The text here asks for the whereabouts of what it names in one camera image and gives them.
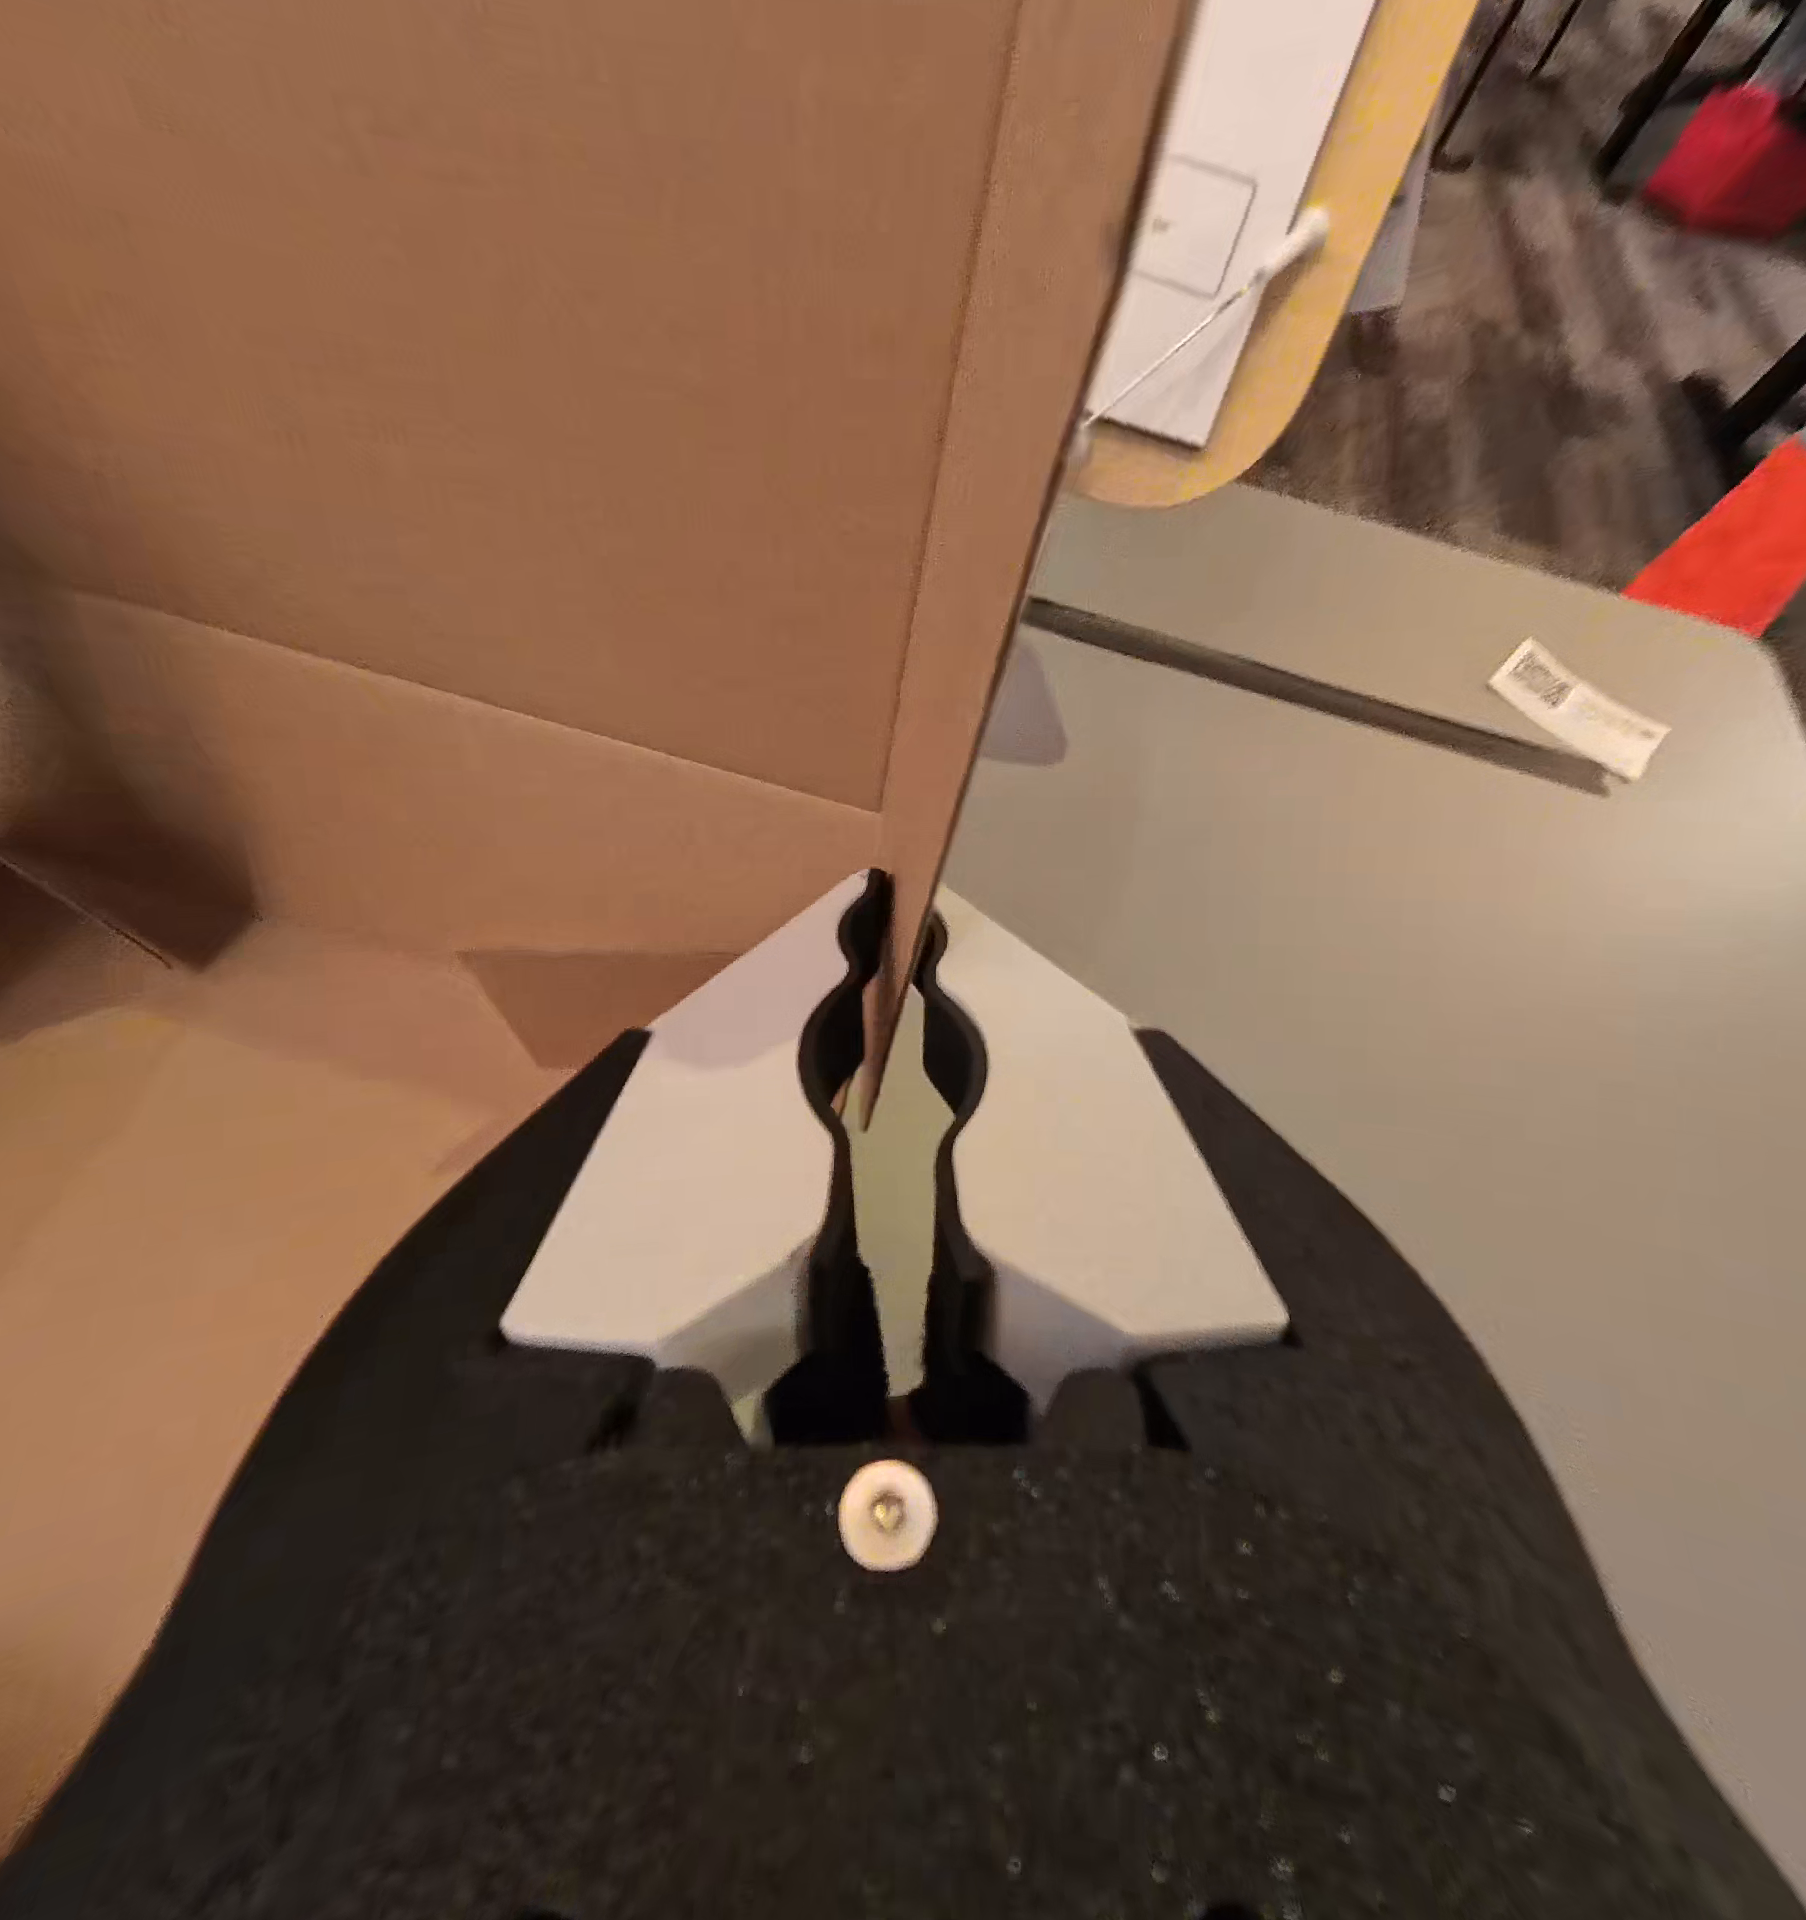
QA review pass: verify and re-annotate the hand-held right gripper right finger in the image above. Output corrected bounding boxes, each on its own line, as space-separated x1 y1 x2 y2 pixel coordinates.
911 884 1293 1447

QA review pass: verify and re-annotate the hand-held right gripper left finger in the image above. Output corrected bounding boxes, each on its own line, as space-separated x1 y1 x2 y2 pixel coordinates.
501 869 893 1447

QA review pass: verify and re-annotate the brown cardboard box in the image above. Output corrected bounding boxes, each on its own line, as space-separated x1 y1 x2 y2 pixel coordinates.
0 0 1193 1868

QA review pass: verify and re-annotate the white barcode label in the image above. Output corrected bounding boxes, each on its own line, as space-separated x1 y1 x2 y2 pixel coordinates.
1488 636 1675 783

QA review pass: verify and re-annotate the orange red cloth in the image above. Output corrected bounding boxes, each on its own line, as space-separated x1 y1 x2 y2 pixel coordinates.
1623 374 1806 641

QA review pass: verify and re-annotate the black furniture leg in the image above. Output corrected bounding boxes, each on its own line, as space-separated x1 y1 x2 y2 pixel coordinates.
1722 286 1806 451
1595 0 1740 180

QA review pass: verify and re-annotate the wooden table with rounded corner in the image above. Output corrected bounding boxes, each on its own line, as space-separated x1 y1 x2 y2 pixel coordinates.
1060 0 1491 513

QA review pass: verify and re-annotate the white paper sheet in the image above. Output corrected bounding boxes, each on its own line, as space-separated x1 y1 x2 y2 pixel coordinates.
1086 0 1380 448

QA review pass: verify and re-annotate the red bag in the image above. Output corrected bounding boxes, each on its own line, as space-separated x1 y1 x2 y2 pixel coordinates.
1637 82 1806 241

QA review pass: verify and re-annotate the white cable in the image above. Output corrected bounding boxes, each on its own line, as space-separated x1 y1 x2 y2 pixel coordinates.
1076 209 1338 438

